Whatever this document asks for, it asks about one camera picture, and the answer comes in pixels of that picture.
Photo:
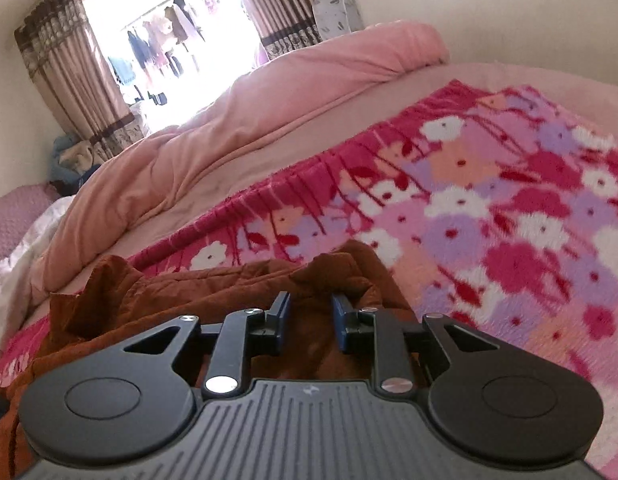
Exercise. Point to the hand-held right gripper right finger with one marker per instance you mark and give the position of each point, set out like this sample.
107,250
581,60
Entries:
339,325

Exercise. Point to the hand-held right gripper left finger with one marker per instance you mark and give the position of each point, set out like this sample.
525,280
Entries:
282,322

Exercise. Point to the brown padded jacket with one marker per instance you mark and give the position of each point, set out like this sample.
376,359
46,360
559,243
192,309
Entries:
139,300

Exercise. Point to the pile of clothes in corner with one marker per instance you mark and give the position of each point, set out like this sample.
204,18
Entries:
63,152

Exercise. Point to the row of hanging clothes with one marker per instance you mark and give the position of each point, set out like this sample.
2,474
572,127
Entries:
159,45

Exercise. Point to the pink quilt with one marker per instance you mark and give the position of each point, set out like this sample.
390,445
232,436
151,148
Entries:
214,150

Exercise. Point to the pink dotted floral blanket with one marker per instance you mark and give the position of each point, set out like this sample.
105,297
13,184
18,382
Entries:
489,210

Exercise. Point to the dark blue bag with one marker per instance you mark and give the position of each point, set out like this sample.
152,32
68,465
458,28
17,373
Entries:
89,174

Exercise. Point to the beige plush cloth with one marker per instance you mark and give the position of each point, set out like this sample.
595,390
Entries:
84,155

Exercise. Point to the white quilt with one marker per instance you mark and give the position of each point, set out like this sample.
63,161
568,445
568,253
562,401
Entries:
19,260

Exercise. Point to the pink quilted headboard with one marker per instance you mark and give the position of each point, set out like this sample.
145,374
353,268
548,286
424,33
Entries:
14,215

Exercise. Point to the white patterned pillow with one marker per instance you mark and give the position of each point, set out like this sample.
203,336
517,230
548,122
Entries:
336,10

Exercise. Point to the striped beige curtain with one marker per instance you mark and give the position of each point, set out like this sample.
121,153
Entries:
74,70
274,5

